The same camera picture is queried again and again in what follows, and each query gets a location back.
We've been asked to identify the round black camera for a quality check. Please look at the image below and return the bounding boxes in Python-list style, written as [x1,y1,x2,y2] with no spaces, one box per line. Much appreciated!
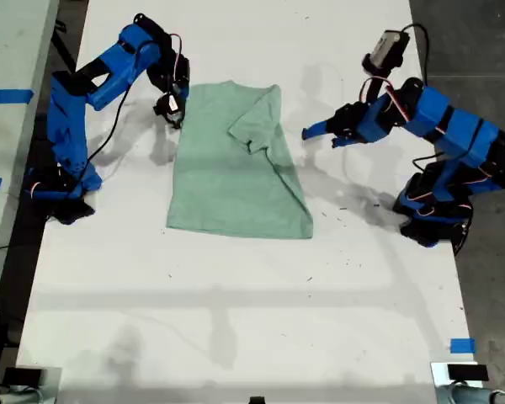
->
[152,93,187,130]

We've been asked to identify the pale green t-shirt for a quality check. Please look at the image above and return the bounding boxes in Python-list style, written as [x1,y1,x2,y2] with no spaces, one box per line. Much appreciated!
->
[165,79,315,241]

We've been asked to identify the black camera stalk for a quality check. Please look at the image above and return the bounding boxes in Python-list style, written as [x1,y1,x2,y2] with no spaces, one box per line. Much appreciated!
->
[366,69,391,106]

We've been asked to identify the long blue tape strip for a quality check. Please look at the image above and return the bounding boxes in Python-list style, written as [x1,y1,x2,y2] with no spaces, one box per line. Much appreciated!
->
[0,88,35,104]

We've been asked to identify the grey metal bracket plate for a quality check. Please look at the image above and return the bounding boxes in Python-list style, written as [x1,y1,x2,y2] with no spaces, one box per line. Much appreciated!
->
[0,366,63,404]

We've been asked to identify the boxy black camera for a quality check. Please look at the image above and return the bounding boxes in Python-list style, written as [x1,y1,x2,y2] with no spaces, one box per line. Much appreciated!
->
[361,29,412,79]

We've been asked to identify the white metal bracket plate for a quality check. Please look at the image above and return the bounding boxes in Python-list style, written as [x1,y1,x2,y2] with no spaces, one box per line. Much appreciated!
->
[430,361,481,404]

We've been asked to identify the pale grey side table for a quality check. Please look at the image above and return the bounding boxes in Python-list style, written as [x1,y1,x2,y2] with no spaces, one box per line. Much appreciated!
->
[0,0,61,333]

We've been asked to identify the grey metal pipe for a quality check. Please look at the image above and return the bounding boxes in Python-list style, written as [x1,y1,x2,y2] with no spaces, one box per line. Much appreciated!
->
[0,389,43,404]
[450,385,505,404]

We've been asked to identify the blue tape patch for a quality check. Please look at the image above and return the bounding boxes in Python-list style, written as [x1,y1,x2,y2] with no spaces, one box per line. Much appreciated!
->
[449,338,476,354]

